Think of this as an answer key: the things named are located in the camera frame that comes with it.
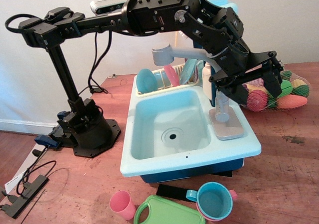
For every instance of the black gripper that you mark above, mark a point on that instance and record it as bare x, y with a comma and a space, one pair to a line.
239, 65

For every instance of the grey toy faucet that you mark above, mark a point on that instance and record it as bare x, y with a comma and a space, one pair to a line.
225, 122

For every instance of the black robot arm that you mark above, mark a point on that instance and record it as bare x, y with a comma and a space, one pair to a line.
217, 31

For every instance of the net bag of toy food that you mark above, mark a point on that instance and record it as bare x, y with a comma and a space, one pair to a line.
295, 92

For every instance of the white toy soap bottle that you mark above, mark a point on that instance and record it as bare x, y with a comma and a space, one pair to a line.
206, 85

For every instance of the tilted teal toy plate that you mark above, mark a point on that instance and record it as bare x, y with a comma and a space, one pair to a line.
187, 71

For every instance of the pink toy plate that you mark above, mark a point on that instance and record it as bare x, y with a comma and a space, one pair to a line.
172, 75

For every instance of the cream dish rack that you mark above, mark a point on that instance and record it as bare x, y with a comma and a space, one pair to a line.
164, 84

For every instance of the toy dish brush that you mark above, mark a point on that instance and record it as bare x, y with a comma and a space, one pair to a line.
180, 39

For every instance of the light blue toy sink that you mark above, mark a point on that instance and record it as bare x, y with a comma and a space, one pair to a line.
169, 136

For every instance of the pink toy mug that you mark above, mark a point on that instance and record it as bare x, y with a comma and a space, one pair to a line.
216, 205

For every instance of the teal toy mug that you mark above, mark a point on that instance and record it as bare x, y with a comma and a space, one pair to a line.
193, 195

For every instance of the black velcro strip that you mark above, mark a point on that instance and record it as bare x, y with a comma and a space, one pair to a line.
172, 192

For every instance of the green toy cutting board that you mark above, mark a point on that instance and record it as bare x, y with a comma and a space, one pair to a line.
158, 210

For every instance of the pink plastic cup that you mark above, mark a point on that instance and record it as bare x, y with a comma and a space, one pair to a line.
122, 204

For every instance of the blue table clamp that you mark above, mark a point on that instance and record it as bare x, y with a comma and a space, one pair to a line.
46, 141

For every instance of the black usb hub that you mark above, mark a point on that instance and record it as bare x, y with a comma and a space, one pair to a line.
19, 203

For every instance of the grey depth camera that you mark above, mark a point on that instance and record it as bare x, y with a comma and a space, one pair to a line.
105, 6

